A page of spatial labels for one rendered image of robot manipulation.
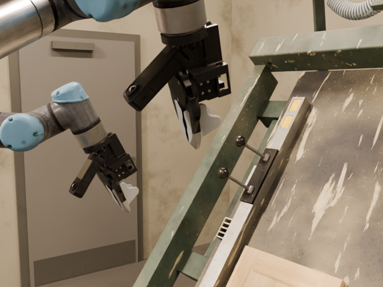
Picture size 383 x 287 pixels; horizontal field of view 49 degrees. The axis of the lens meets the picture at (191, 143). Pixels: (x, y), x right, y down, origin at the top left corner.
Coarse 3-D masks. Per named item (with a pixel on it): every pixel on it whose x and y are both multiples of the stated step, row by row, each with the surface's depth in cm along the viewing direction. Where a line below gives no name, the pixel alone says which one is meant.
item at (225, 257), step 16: (288, 112) 145; (304, 112) 145; (288, 128) 141; (272, 144) 141; (288, 144) 141; (272, 176) 136; (240, 208) 133; (256, 208) 132; (240, 224) 130; (224, 240) 130; (240, 240) 129; (224, 256) 126; (208, 272) 127; (224, 272) 125
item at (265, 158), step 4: (240, 136) 135; (236, 140) 135; (240, 140) 134; (244, 140) 134; (236, 144) 135; (240, 144) 134; (244, 144) 135; (248, 148) 136; (252, 148) 136; (256, 152) 136; (260, 156) 137; (264, 156) 137; (268, 156) 137; (264, 160) 136
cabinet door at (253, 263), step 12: (252, 252) 124; (264, 252) 121; (240, 264) 124; (252, 264) 121; (264, 264) 119; (276, 264) 117; (288, 264) 115; (240, 276) 122; (252, 276) 120; (264, 276) 117; (276, 276) 115; (288, 276) 113; (300, 276) 111; (312, 276) 109; (324, 276) 107
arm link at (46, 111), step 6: (42, 108) 99; (48, 108) 99; (42, 114) 96; (48, 114) 98; (54, 114) 98; (48, 120) 97; (54, 120) 98; (48, 126) 95; (54, 126) 99; (60, 126) 99; (48, 132) 95; (54, 132) 100; (60, 132) 101; (48, 138) 101
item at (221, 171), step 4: (220, 168) 132; (224, 168) 131; (220, 172) 131; (224, 172) 130; (228, 172) 131; (220, 176) 131; (224, 176) 130; (228, 176) 131; (232, 180) 132; (236, 180) 132; (240, 184) 133; (244, 184) 133; (248, 188) 133; (252, 188) 133; (248, 192) 132
